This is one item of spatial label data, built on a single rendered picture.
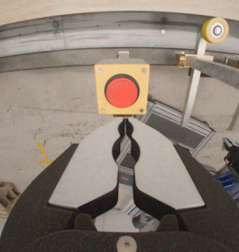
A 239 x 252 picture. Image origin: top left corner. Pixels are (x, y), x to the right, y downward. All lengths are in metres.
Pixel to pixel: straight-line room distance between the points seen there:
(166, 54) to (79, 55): 0.40
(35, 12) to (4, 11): 0.12
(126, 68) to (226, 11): 0.47
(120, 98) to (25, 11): 0.49
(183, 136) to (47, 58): 1.37
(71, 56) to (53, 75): 0.87
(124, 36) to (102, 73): 0.60
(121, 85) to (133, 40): 0.62
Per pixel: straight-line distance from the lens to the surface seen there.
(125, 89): 0.18
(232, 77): 0.39
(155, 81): 1.48
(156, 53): 0.72
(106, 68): 0.19
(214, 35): 0.58
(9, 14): 0.64
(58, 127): 1.85
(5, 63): 0.94
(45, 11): 0.57
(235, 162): 0.83
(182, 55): 0.63
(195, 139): 1.69
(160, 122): 1.43
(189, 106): 0.71
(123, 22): 0.79
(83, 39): 0.81
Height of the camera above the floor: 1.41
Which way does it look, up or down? 58 degrees down
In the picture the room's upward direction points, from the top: 177 degrees counter-clockwise
